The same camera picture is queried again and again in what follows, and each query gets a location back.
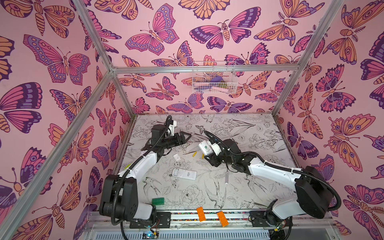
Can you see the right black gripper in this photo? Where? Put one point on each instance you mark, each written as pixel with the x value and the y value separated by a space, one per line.
pixel 214 159

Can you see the left orange toy brick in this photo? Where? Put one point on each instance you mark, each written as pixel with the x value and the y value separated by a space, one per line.
pixel 201 214

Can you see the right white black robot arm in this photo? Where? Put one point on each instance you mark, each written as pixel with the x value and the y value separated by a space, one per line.
pixel 314 195

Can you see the small white remote control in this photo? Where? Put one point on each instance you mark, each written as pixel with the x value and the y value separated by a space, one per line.
pixel 206 148

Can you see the right orange toy brick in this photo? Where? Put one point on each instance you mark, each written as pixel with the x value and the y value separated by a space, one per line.
pixel 222 218

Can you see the white wire basket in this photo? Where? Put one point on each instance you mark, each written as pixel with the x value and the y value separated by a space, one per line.
pixel 215 79

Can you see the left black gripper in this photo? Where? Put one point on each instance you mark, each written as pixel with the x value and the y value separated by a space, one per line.
pixel 181 138

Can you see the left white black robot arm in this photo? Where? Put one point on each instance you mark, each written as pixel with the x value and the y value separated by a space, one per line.
pixel 120 200

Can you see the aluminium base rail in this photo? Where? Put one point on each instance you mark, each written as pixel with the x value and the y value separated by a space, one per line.
pixel 185 225

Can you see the green toy brick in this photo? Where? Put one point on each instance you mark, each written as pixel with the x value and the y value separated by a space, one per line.
pixel 158 201

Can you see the clear handled screwdriver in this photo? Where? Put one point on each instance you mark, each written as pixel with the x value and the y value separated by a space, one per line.
pixel 227 178

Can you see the orange toy brick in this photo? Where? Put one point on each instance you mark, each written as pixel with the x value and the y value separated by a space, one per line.
pixel 222 218
pixel 201 214

